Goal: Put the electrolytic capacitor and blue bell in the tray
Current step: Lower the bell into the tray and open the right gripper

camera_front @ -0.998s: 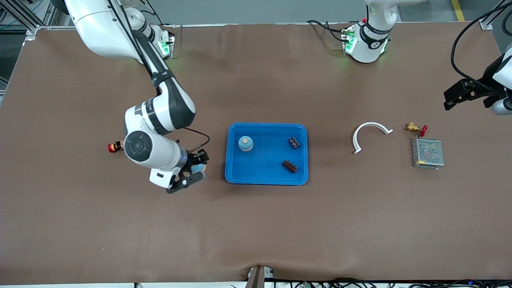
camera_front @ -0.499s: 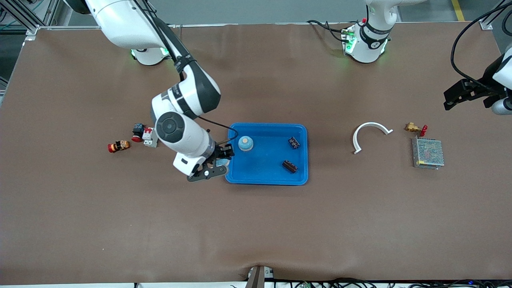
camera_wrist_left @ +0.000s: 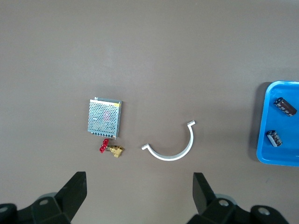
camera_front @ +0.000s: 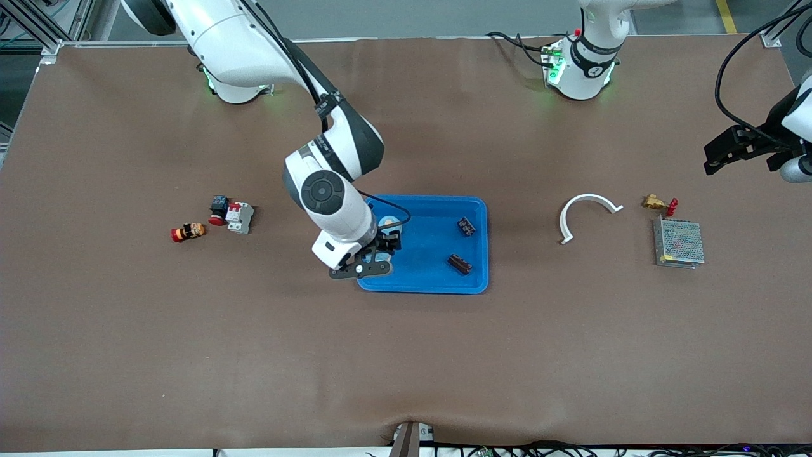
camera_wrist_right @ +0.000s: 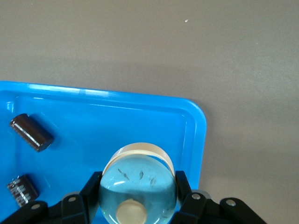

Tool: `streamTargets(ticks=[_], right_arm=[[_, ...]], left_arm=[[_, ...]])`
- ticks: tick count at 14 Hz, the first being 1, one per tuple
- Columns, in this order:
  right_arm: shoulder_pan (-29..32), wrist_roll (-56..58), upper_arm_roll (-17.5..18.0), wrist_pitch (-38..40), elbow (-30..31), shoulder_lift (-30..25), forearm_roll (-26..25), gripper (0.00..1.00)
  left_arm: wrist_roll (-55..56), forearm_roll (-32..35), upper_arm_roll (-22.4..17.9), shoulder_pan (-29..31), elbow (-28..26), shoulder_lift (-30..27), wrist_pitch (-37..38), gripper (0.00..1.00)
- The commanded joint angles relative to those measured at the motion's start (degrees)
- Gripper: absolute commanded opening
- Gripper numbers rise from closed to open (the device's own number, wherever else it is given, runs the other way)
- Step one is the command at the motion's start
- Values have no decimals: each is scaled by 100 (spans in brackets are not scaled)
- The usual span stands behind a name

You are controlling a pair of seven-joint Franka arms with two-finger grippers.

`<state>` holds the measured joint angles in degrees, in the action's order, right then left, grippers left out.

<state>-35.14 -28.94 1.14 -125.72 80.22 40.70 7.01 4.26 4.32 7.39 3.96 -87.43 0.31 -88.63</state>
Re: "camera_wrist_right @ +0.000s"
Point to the blue plastic tray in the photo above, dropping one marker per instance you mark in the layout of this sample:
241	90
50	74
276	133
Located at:
93	128

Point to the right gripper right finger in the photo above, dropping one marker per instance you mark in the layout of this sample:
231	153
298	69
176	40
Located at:
203	210

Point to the long brown electrolytic capacitor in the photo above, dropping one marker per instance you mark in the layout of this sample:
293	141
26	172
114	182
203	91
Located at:
31	131

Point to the blue dome bell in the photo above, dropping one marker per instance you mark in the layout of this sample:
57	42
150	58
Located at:
137	182

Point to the short brown electrolytic capacitor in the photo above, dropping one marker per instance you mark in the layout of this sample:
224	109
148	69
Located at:
22	190

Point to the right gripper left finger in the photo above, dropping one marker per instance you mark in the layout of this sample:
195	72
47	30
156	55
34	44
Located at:
70	210

